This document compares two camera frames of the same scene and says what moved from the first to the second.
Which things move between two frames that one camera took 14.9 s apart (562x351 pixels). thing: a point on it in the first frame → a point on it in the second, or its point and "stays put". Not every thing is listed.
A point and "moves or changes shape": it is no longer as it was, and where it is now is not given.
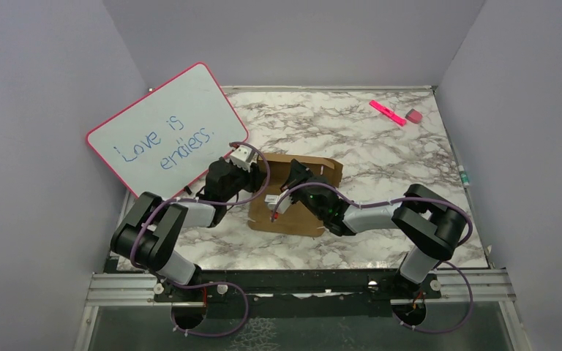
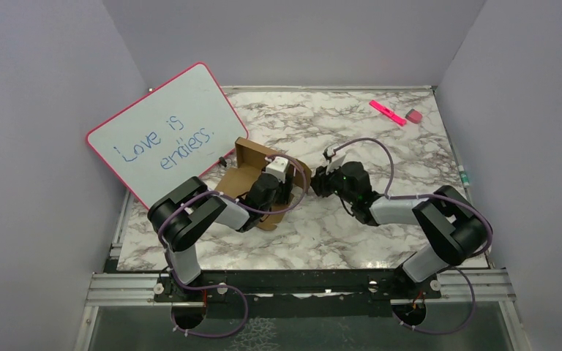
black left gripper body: [241, 178] → [282, 194]
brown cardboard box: [293, 221] moves or changes shape
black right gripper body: [301, 195] → [350, 197]
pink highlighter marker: [388, 113] stays put
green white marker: [463, 175] stays put
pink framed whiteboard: [165, 144] stays put
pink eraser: [414, 116] stays put
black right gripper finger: [298, 172] → [321, 177]
